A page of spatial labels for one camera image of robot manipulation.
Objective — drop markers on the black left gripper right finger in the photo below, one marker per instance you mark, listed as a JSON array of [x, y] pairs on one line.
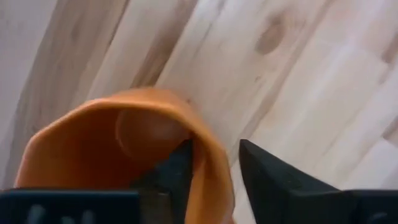
[[295, 199]]

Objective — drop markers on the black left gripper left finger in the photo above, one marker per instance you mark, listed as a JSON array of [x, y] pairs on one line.
[[93, 208]]

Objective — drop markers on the orange faceted mug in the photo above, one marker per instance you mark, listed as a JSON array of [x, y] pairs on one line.
[[93, 149]]

